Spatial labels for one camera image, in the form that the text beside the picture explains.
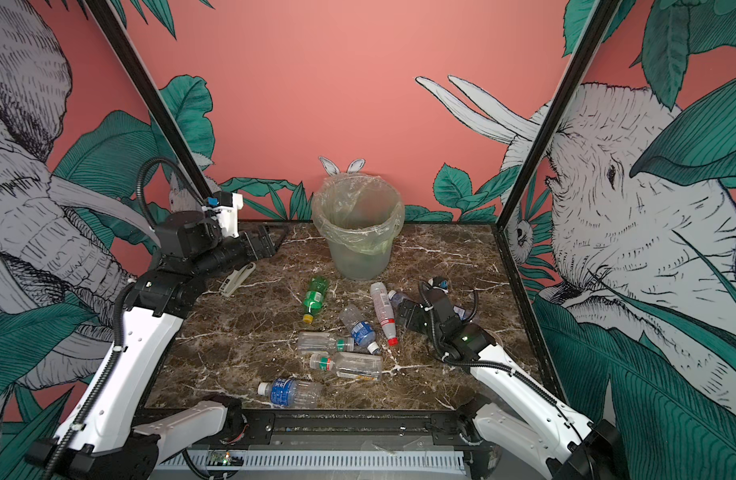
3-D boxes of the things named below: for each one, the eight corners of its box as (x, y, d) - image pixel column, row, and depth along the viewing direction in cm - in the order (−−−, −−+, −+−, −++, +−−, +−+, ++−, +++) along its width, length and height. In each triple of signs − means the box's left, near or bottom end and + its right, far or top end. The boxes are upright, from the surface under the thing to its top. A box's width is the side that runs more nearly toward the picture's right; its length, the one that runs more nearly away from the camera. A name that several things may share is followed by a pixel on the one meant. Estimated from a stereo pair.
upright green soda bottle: (301, 323, 95) (297, 315, 90) (314, 283, 104) (311, 274, 100) (316, 326, 94) (313, 317, 90) (328, 285, 104) (326, 276, 100)
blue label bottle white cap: (367, 359, 87) (367, 352, 83) (336, 321, 95) (335, 313, 91) (383, 346, 90) (383, 339, 86) (352, 310, 98) (351, 301, 93)
